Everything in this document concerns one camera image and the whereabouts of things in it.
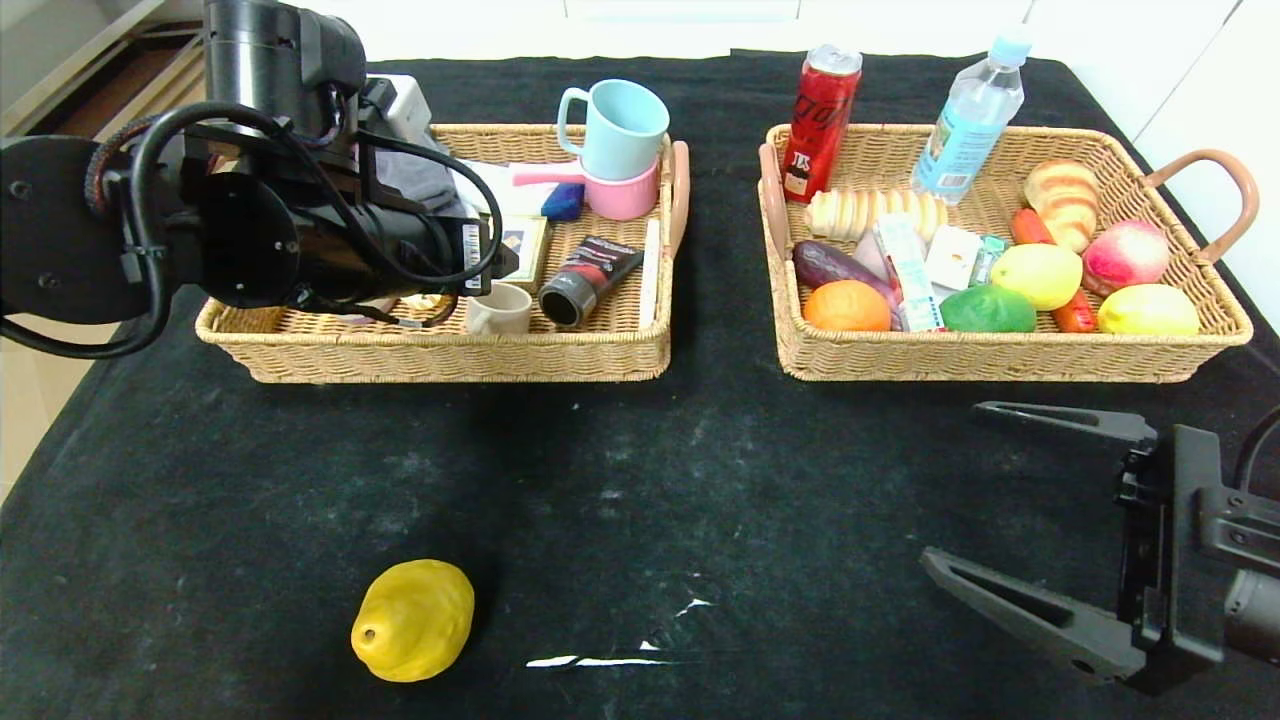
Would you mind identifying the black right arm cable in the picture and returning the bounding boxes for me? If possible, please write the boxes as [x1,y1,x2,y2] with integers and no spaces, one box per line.
[1232,405,1280,491]

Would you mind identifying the pink cup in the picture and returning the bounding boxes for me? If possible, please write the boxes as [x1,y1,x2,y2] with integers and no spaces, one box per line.
[585,158,663,222]

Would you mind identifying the croissant bread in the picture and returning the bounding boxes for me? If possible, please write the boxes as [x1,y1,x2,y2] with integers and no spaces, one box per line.
[1022,160,1099,251]

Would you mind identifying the white plastic packet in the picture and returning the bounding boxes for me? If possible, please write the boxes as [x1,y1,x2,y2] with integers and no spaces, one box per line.
[455,158,546,217]

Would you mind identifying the yellow lemon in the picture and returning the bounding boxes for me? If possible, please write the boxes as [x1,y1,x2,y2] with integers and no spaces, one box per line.
[1097,284,1201,338]
[990,243,1084,312]

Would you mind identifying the white marker pen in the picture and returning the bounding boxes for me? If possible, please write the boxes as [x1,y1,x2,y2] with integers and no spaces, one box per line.
[638,218,663,331]

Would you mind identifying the green fruit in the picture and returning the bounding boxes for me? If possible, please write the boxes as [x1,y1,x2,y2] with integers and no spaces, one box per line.
[940,285,1037,334]

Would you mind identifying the small cream cup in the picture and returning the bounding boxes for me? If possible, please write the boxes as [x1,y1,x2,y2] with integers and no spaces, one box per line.
[464,282,534,336]

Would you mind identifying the metal shelf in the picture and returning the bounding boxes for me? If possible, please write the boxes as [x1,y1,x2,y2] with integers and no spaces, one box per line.
[0,0,211,141]

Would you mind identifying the small white packet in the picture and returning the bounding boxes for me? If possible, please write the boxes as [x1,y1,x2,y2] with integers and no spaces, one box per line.
[925,226,986,291]

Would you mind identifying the red soda can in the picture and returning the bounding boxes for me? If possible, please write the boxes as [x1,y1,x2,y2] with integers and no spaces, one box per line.
[781,44,863,205]

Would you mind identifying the green white slim box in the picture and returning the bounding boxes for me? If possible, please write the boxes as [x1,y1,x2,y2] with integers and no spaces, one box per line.
[874,212,946,332]

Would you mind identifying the long striped bread roll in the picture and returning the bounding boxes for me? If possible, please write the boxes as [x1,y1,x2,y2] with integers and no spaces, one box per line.
[805,188,948,244]

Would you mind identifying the green mint gum box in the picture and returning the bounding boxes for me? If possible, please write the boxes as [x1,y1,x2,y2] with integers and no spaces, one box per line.
[968,234,1009,289]

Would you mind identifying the orange fruit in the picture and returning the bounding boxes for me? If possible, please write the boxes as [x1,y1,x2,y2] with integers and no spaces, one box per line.
[803,279,891,333]

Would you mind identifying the grey folded cloth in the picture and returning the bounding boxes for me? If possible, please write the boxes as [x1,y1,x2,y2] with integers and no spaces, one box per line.
[375,145,466,218]

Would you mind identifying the orange carrot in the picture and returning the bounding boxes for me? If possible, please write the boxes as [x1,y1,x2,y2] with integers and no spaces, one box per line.
[1010,208,1098,334]

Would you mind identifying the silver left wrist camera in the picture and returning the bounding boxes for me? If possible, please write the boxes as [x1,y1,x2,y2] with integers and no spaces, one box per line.
[378,74,438,151]

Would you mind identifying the purple eggplant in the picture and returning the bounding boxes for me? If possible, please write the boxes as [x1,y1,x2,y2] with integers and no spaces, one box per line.
[792,240,901,329]

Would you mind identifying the cream box blue emblem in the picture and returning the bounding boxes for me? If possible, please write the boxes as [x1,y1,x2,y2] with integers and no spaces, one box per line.
[498,214,552,293]

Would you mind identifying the pink peach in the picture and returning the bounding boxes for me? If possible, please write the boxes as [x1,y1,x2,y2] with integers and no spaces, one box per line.
[1083,220,1171,298]

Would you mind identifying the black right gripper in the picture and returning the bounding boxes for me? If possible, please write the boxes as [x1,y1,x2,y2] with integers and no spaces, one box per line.
[919,400,1280,696]

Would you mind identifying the black cosmetic tube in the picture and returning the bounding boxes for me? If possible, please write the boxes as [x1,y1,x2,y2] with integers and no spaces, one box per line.
[538,235,646,329]

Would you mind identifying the wicker basket brown handles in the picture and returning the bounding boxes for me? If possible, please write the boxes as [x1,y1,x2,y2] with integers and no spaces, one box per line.
[195,123,693,384]
[757,123,1258,384]

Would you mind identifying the clear water bottle blue label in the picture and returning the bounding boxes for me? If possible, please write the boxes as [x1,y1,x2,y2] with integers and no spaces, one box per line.
[909,27,1033,206]

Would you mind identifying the white low cabinet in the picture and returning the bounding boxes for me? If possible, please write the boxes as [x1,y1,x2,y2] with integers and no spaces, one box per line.
[340,0,1036,111]

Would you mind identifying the yellow pear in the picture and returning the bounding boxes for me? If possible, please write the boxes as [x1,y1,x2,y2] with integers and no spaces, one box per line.
[351,559,476,684]

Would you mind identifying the light blue mug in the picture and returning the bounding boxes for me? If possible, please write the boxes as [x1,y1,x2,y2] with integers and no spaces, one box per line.
[556,79,671,182]

